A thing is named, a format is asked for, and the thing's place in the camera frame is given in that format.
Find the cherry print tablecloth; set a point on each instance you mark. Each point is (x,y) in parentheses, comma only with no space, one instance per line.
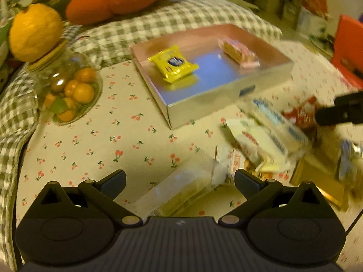
(85,147)

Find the white and blue snack packet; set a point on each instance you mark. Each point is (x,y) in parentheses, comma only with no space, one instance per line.
(280,131)

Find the pink snack packet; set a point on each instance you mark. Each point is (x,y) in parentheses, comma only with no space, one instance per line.
(241,53)

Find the silver box with pink inside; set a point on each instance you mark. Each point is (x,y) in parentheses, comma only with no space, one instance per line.
(215,90)

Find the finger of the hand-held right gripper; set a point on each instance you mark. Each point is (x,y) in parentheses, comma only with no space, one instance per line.
(340,113)

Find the red plastic stool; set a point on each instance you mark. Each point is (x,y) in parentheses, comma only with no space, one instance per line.
(347,42)

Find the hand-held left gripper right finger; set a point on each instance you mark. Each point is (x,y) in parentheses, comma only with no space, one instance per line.
(246,182)

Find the clear long snack packet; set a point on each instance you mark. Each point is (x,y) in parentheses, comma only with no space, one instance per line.
(181,184)

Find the white snack packet orange label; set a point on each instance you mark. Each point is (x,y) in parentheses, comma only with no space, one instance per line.
(234,160)

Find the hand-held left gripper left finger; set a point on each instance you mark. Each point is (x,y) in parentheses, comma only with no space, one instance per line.
(114,182)

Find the pile of small oranges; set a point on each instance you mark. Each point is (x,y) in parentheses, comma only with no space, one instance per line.
(79,92)

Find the white snack packet red print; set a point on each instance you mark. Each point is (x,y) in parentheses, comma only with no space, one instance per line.
(246,140)

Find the pale yellow snack packet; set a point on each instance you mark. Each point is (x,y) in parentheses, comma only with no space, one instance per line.
(272,170)

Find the round glass jar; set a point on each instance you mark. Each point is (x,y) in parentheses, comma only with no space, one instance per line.
(71,62)

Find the grey checked quilt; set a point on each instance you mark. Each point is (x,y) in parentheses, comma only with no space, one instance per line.
(175,14)

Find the silver blue snack packet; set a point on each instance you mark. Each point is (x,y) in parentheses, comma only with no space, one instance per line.
(350,158)

